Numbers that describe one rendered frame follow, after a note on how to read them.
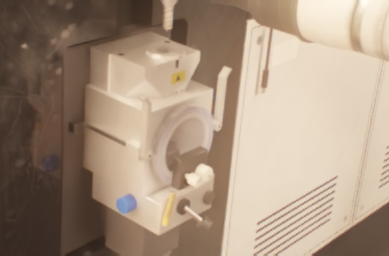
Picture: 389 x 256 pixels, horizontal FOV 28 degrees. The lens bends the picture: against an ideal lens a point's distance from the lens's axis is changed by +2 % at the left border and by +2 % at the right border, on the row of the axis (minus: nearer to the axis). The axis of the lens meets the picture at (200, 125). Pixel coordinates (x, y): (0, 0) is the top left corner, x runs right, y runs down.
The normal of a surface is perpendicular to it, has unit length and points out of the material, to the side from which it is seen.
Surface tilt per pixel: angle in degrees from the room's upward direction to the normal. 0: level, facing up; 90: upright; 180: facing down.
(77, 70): 90
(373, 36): 106
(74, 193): 90
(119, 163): 90
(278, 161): 90
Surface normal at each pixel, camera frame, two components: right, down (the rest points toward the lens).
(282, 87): 0.76, 0.33
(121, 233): -0.65, 0.26
